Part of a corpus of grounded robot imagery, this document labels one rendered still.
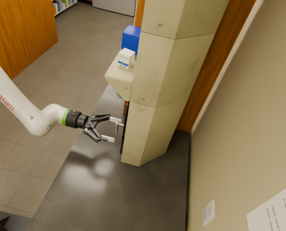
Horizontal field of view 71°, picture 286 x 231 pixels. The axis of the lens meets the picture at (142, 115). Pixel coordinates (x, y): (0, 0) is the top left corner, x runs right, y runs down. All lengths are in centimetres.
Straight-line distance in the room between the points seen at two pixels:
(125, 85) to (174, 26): 29
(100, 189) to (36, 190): 119
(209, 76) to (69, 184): 93
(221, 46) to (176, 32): 47
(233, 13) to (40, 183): 206
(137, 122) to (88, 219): 51
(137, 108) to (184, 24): 38
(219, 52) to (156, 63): 47
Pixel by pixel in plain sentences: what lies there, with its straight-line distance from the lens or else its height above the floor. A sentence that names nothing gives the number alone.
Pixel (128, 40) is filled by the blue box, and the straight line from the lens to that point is 94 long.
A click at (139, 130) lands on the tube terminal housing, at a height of 125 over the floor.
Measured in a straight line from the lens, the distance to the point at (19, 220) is 216.
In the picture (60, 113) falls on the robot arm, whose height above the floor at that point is 119.
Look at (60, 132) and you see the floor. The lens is 259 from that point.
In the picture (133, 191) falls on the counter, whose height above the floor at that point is 94.
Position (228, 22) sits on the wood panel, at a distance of 106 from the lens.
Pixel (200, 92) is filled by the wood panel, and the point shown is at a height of 129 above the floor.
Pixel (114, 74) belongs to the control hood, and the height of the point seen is 151.
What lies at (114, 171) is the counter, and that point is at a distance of 118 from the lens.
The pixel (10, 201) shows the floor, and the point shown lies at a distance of 227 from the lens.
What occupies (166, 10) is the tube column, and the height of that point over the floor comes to 179.
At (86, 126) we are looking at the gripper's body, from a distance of 108.
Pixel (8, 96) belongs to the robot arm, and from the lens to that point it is 105.
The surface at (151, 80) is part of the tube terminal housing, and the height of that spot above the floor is 154.
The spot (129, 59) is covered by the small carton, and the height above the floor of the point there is 155.
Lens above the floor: 197
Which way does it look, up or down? 45 degrees down
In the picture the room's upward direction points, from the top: 13 degrees clockwise
